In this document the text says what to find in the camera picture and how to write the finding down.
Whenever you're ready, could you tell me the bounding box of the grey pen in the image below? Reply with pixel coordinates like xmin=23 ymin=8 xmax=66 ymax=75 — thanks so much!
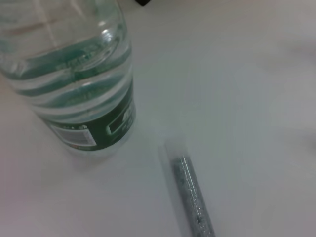
xmin=158 ymin=138 xmax=217 ymax=237

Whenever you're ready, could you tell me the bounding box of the clear green-label water bottle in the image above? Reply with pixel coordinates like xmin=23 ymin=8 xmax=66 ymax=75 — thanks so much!
xmin=0 ymin=0 xmax=137 ymax=158

